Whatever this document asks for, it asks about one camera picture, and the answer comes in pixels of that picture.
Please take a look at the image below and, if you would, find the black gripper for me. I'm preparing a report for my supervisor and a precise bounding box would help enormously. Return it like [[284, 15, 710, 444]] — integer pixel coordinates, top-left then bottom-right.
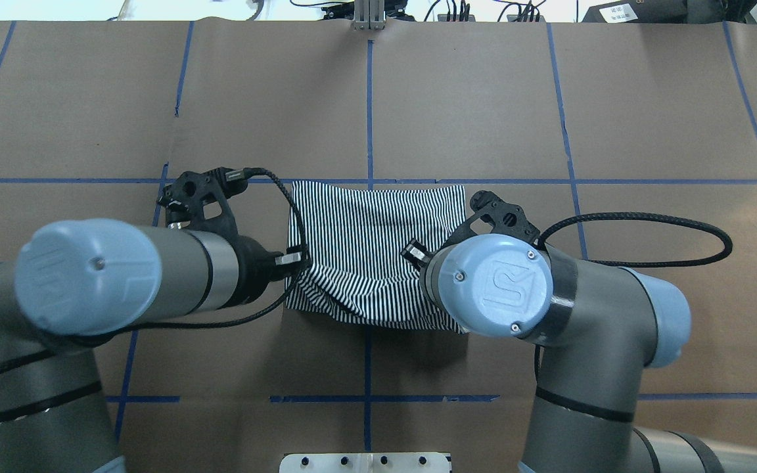
[[233, 236, 432, 305]]

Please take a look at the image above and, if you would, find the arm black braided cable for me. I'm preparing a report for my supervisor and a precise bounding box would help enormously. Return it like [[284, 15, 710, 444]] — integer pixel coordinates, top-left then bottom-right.
[[533, 212, 734, 382], [0, 168, 307, 395]]

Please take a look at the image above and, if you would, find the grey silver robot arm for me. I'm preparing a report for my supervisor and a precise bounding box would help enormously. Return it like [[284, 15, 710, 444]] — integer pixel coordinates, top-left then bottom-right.
[[401, 234, 757, 472], [0, 219, 308, 472]]

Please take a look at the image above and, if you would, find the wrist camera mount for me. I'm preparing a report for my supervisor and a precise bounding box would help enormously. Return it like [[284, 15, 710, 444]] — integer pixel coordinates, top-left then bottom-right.
[[440, 191, 541, 249], [156, 167, 249, 240]]

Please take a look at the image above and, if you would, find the navy white striped polo shirt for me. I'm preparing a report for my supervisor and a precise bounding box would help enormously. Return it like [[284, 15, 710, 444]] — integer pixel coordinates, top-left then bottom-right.
[[285, 181, 467, 334]]

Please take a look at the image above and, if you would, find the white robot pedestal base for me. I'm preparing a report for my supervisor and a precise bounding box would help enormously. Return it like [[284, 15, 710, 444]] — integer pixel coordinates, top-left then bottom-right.
[[279, 451, 453, 472]]

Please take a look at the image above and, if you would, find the aluminium frame post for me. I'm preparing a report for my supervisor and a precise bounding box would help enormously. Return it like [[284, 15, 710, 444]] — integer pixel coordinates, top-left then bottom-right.
[[352, 0, 386, 31]]

